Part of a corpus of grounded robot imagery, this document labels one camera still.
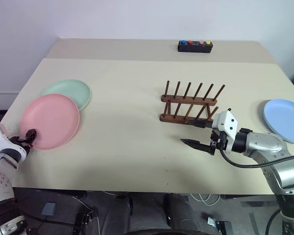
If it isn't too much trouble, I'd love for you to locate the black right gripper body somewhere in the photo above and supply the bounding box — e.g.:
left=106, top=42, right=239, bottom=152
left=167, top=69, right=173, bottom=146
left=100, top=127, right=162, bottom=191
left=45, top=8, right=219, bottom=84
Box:
left=209, top=128, right=228, bottom=157

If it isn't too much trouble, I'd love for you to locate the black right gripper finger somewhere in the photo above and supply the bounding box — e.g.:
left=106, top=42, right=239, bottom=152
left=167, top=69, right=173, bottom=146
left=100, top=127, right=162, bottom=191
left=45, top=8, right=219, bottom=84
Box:
left=179, top=138, right=212, bottom=153
left=185, top=118, right=214, bottom=129

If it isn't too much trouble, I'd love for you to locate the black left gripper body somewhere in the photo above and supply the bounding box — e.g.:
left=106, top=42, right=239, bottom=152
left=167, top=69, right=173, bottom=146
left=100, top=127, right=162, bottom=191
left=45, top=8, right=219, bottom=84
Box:
left=8, top=136, right=32, bottom=150

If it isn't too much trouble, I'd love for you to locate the pink plate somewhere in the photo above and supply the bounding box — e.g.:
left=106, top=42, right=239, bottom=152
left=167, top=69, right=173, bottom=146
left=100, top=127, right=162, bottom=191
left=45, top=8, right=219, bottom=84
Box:
left=20, top=94, right=80, bottom=150

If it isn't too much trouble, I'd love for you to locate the wooden dish rack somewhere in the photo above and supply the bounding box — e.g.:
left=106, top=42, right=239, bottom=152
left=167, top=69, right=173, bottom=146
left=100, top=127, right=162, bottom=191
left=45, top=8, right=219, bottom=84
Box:
left=159, top=80, right=226, bottom=125

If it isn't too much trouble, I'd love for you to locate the green plate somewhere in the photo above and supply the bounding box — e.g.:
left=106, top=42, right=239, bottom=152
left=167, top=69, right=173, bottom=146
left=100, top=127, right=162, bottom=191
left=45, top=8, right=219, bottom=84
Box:
left=41, top=78, right=92, bottom=111

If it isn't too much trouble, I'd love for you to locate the dark rounded leg shape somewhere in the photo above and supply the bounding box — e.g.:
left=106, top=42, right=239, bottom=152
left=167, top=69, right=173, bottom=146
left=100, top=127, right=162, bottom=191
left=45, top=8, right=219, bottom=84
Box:
left=114, top=192, right=134, bottom=232
left=163, top=192, right=202, bottom=232

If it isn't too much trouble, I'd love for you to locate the grey box on floor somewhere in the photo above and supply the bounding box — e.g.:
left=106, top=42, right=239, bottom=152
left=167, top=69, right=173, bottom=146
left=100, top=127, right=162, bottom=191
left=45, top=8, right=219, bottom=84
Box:
left=41, top=202, right=57, bottom=217

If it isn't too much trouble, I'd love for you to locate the blue plate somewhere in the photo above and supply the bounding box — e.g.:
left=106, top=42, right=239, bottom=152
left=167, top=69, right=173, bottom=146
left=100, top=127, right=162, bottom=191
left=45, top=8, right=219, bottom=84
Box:
left=263, top=98, right=294, bottom=145

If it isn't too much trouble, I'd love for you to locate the black button box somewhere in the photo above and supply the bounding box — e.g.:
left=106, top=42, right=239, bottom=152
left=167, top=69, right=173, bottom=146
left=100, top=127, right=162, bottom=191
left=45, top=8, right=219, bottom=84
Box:
left=177, top=40, right=214, bottom=54

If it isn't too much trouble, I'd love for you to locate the silver and black clamp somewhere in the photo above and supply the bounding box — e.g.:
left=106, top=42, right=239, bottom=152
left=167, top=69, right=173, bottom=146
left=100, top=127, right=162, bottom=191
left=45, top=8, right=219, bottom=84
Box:
left=206, top=215, right=233, bottom=235

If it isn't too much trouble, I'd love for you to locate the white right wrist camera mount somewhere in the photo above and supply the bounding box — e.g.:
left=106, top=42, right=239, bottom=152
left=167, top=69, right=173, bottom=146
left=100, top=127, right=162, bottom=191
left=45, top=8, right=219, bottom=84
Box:
left=212, top=109, right=240, bottom=150

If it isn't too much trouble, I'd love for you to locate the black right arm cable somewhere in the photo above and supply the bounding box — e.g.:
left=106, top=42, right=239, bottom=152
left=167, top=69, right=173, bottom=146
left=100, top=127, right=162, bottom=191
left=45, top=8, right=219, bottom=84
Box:
left=219, top=146, right=294, bottom=169

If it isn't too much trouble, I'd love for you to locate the white cable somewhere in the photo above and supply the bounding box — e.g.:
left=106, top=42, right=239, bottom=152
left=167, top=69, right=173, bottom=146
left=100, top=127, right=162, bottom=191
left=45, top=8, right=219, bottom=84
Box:
left=189, top=193, right=222, bottom=207

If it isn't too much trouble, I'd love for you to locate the black floor cable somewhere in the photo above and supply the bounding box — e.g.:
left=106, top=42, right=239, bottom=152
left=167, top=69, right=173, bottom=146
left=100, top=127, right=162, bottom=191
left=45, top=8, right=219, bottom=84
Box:
left=22, top=210, right=94, bottom=235

